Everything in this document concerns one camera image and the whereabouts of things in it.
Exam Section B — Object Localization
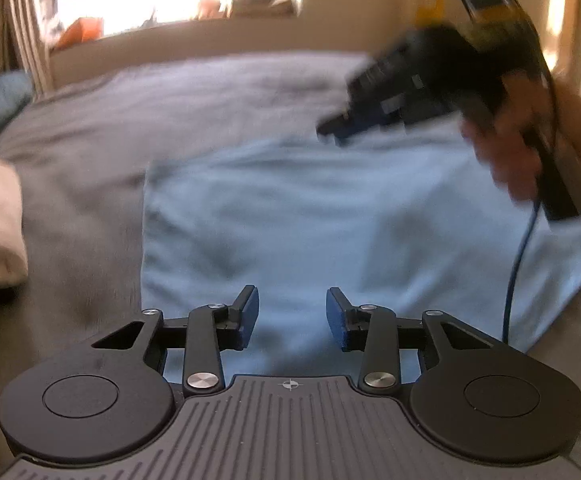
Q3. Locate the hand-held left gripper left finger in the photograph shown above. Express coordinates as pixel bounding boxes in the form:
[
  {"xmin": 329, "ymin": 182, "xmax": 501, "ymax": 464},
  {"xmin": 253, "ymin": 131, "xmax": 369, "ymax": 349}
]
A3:
[{"xmin": 91, "ymin": 285, "xmax": 260, "ymax": 397}]

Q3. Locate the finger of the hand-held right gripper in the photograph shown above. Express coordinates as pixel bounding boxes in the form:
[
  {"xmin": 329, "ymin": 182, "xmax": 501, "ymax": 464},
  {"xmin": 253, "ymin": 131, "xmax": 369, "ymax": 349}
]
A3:
[{"xmin": 315, "ymin": 107, "xmax": 406, "ymax": 147}]

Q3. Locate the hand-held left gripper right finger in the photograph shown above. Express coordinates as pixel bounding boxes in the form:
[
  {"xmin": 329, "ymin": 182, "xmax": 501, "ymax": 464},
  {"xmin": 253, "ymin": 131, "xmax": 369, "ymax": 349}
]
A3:
[{"xmin": 327, "ymin": 287, "xmax": 494, "ymax": 397}]

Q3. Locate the light blue printed t-shirt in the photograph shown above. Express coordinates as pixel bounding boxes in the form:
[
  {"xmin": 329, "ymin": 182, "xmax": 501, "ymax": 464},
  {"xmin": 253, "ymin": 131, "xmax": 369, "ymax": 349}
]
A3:
[{"xmin": 140, "ymin": 122, "xmax": 581, "ymax": 386}]

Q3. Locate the person's right hand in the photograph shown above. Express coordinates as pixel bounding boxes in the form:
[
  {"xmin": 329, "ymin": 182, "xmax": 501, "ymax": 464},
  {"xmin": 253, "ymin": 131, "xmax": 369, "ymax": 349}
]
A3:
[{"xmin": 461, "ymin": 72, "xmax": 581, "ymax": 211}]

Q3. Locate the yellow box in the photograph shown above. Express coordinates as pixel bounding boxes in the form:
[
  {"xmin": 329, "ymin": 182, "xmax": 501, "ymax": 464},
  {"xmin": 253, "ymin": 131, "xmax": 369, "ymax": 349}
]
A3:
[{"xmin": 415, "ymin": 0, "xmax": 445, "ymax": 27}]

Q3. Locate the grey bed blanket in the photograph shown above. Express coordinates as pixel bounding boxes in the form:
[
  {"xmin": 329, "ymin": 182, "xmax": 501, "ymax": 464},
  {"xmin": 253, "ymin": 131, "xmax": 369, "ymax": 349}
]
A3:
[{"xmin": 0, "ymin": 49, "xmax": 581, "ymax": 480}]

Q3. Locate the orange box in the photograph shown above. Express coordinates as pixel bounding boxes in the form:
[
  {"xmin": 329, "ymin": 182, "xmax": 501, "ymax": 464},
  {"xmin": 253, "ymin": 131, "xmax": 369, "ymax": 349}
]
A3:
[{"xmin": 62, "ymin": 16, "xmax": 104, "ymax": 47}]

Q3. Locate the beige curtain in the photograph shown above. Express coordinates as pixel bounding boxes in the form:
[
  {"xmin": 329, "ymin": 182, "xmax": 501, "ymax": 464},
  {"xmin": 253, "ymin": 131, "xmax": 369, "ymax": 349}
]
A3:
[{"xmin": 0, "ymin": 0, "xmax": 54, "ymax": 97}]

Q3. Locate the light wooden post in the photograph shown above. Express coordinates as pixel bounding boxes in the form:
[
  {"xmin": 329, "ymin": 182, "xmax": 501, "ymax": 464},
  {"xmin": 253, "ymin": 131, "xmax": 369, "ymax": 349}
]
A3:
[{"xmin": 562, "ymin": 0, "xmax": 581, "ymax": 92}]

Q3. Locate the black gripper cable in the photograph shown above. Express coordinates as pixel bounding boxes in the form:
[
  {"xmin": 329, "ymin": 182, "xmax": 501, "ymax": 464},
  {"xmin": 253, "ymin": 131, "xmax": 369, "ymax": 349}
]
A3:
[{"xmin": 502, "ymin": 199, "xmax": 545, "ymax": 347}]

